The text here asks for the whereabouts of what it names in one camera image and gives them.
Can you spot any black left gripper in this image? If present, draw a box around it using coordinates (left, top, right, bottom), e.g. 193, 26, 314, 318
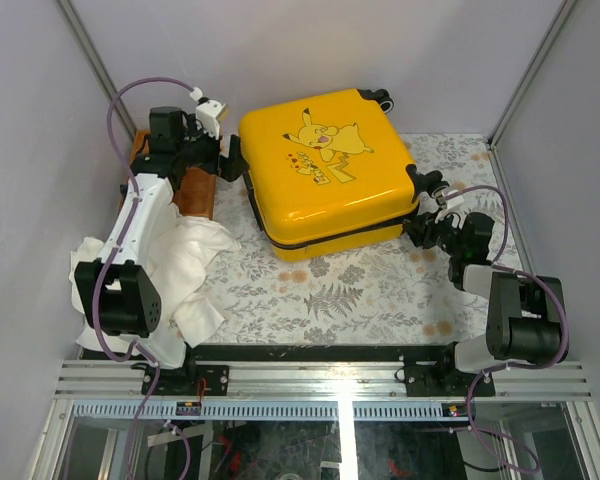
174, 115, 248, 181

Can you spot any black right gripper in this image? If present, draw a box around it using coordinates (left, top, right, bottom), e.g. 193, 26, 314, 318
401, 207, 464, 257

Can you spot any yellow suitcase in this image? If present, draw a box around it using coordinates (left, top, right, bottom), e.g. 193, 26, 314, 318
239, 89, 448, 262

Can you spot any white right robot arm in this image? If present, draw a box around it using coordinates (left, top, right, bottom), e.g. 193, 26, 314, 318
403, 212, 568, 395

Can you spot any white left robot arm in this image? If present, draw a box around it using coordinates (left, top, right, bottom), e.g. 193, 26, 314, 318
74, 99, 248, 395

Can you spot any wooden compartment organizer tray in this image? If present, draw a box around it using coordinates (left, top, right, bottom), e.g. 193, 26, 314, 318
124, 128, 220, 221

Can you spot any white crumpled towel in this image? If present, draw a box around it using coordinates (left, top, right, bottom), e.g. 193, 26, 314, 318
68, 202, 242, 351

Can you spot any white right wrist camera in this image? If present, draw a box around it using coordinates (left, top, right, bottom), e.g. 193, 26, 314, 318
434, 187, 464, 216

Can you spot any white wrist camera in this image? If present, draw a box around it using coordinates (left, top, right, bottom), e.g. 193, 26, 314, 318
434, 187, 464, 216
195, 97, 228, 140

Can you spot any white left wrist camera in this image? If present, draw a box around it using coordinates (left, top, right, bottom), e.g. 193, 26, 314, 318
195, 97, 228, 140

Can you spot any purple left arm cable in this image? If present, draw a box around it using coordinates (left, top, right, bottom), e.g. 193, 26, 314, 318
90, 76, 204, 480

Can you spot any aluminium mounting rail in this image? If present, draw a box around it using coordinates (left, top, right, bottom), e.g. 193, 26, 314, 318
54, 360, 593, 402

